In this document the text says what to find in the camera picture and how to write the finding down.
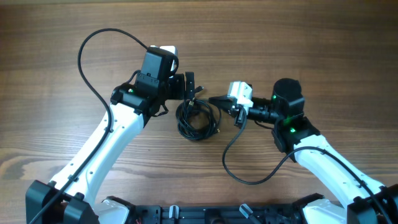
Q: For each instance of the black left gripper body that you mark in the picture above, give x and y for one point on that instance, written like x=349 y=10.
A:
x=176 y=87

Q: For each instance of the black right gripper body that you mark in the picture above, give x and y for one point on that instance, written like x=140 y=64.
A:
x=263 y=112

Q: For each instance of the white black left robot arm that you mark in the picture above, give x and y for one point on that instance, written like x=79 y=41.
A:
x=70 y=195

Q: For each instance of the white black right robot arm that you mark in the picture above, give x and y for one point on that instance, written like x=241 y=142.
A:
x=361 y=198

